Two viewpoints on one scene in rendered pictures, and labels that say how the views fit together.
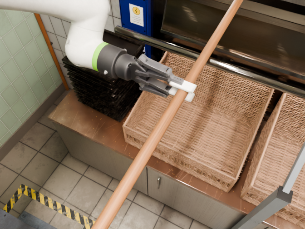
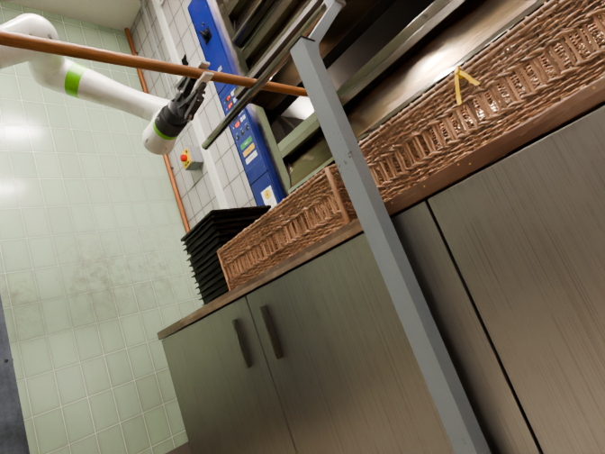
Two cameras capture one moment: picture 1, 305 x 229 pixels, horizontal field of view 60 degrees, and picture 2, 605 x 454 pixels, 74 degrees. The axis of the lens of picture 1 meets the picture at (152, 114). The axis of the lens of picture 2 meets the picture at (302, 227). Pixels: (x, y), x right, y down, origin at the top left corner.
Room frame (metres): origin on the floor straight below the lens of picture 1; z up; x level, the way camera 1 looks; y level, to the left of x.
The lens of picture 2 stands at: (-0.48, -0.49, 0.42)
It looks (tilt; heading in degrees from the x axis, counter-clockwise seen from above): 13 degrees up; 16
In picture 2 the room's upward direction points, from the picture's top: 21 degrees counter-clockwise
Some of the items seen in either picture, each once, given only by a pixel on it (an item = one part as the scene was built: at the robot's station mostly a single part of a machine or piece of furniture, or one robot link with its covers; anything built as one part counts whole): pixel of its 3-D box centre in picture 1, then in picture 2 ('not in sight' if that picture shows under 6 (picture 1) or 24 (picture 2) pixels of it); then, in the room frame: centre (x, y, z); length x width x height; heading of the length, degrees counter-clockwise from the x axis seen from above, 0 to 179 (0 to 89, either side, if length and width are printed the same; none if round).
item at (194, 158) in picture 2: not in sight; (191, 158); (1.34, 0.50, 1.46); 0.10 x 0.07 x 0.10; 63
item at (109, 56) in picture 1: (114, 61); (172, 120); (0.59, 0.12, 1.19); 0.12 x 0.06 x 0.09; 152
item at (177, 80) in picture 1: (174, 77); not in sight; (0.49, -0.06, 1.23); 0.05 x 0.01 x 0.03; 62
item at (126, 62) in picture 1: (134, 70); (180, 107); (0.56, 0.05, 1.19); 0.09 x 0.07 x 0.08; 62
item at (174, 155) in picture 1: (196, 114); (321, 213); (0.72, -0.21, 0.72); 0.56 x 0.49 x 0.28; 61
